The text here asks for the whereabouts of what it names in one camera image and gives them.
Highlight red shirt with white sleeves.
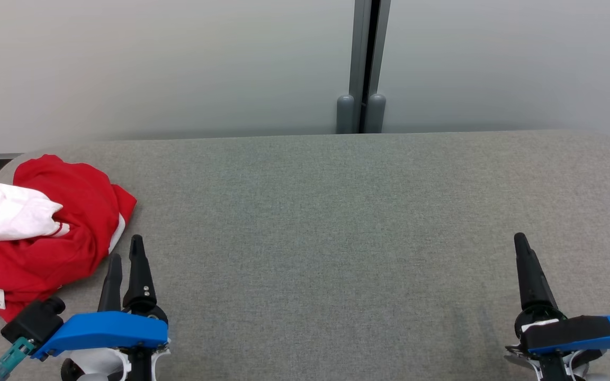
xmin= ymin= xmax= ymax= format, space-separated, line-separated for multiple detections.
xmin=0 ymin=183 xmax=99 ymax=323

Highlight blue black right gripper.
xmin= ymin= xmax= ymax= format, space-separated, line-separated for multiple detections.
xmin=505 ymin=233 xmax=610 ymax=356

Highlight grey partition post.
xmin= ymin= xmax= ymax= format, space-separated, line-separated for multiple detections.
xmin=336 ymin=0 xmax=391 ymax=134

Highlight red shorts with white stripe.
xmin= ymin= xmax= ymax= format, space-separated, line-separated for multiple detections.
xmin=13 ymin=155 xmax=138 ymax=265

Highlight left cable with teal plug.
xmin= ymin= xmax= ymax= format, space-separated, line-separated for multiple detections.
xmin=0 ymin=338 xmax=37 ymax=381

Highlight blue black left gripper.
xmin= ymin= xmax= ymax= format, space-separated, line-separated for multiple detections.
xmin=32 ymin=235 xmax=171 ymax=366

